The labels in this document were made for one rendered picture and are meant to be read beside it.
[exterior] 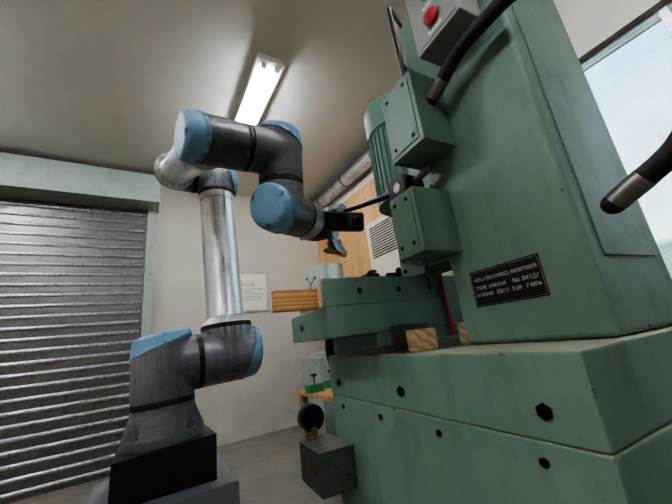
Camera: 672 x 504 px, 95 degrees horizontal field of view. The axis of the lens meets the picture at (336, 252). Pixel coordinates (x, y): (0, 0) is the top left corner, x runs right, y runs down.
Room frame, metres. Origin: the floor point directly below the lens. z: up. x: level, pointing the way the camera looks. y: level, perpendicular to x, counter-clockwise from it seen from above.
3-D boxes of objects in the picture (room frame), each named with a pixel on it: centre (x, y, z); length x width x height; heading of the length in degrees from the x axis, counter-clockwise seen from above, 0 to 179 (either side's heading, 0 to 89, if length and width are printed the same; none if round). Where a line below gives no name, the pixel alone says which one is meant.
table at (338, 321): (0.87, -0.16, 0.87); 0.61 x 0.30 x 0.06; 118
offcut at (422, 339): (0.59, -0.14, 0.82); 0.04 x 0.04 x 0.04; 9
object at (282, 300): (0.72, -0.12, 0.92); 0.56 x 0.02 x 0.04; 118
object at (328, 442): (0.78, 0.08, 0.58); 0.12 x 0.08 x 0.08; 28
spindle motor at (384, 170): (0.78, -0.22, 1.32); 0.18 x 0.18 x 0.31
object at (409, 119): (0.52, -0.19, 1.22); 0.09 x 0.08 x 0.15; 28
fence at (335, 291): (0.74, -0.23, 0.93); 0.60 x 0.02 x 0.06; 118
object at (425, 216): (0.54, -0.17, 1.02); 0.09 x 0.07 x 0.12; 118
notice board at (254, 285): (3.43, 1.12, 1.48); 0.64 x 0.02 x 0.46; 122
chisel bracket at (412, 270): (0.76, -0.23, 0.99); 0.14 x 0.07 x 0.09; 28
